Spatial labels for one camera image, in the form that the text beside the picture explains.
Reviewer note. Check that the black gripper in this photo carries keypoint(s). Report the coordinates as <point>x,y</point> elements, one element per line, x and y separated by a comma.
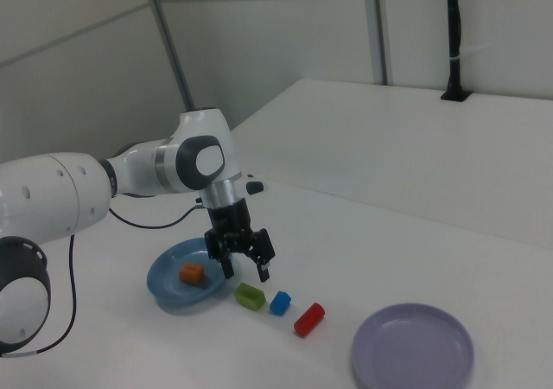
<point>231,225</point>

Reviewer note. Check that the green rectangular block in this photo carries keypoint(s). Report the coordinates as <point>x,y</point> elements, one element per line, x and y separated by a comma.
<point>249,297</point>

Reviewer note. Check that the orange rectangular block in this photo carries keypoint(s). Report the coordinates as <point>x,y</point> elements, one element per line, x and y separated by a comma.
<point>191,273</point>

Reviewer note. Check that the small blue block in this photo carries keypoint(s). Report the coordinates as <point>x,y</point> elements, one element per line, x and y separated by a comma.
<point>280,304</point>

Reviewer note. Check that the red cylinder block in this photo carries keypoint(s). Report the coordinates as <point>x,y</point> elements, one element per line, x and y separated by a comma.
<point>309,320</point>

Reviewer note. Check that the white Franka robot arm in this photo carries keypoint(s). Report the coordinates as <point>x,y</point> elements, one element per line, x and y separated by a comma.
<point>52,194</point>

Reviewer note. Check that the blue plate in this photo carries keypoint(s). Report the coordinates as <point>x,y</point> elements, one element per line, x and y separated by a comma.
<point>168,283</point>

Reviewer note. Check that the purple plate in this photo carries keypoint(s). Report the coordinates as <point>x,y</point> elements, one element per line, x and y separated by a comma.
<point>410,350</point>

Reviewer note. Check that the black camera pole with clamp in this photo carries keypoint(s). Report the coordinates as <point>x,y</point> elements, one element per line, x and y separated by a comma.
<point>453,39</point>

